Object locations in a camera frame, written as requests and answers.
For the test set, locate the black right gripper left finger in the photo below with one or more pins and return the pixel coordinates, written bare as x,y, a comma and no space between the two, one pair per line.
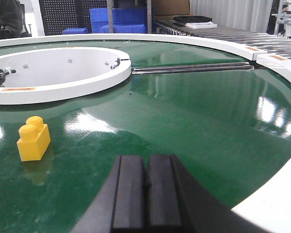
120,204

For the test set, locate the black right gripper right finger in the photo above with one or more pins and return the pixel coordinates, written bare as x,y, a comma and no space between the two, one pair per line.
178,203

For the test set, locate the yellow toy building block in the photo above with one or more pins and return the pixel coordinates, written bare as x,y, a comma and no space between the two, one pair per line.
34,139

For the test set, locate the white outer conveyor rim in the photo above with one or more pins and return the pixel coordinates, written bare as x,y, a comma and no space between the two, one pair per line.
230,129

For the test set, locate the metal conveyor seam rollers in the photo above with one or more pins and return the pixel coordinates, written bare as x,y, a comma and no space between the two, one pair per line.
192,68

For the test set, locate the white foam sheet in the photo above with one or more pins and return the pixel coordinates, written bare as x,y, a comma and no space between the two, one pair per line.
202,25

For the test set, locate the black tray on conveyor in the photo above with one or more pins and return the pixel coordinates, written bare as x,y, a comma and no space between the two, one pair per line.
192,19

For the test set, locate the stacked blue crates background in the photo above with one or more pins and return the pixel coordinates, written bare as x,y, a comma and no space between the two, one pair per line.
125,20

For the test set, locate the metal roller conveyor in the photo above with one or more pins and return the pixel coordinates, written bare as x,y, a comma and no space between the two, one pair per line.
279,45

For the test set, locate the black perforated panel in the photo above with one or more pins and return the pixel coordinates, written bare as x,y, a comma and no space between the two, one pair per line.
58,15

